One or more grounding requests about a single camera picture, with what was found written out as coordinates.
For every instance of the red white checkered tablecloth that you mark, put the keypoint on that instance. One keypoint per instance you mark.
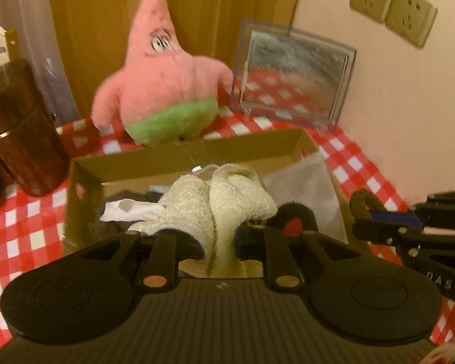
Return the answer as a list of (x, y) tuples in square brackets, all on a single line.
[(34, 216)]

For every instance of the brown cylindrical canister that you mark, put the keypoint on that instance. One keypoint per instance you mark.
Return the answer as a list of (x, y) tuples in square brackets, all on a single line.
[(26, 132)]

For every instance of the clear acrylic picture frame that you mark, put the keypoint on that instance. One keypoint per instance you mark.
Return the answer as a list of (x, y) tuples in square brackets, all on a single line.
[(295, 77)]

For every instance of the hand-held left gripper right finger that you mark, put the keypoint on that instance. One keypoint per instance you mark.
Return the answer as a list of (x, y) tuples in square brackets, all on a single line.
[(246, 244)]

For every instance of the sheer patterned curtain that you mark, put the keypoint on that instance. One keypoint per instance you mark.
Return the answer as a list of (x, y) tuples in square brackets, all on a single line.
[(22, 7)]

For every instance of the pink starfish plush toy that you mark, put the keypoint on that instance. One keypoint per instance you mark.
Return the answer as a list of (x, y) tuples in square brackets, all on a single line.
[(159, 83)]

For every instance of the black round plush red centre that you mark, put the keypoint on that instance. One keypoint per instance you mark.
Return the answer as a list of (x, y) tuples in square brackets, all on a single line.
[(297, 216)]

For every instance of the cream fluffy towel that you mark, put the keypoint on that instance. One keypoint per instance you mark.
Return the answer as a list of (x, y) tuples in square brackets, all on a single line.
[(227, 201)]

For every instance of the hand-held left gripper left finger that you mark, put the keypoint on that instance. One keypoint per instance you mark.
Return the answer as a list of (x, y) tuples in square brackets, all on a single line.
[(163, 252)]

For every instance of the white paper sheet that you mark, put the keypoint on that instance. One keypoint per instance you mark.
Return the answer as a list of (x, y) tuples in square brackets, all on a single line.
[(307, 189)]

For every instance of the white cloth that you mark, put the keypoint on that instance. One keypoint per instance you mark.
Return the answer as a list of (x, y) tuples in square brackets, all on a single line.
[(132, 209)]

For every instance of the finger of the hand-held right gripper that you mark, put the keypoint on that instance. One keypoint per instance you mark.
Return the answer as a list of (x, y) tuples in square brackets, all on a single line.
[(400, 220), (386, 231)]

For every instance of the brown cardboard box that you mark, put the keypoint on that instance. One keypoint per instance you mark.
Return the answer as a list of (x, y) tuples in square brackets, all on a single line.
[(136, 165)]

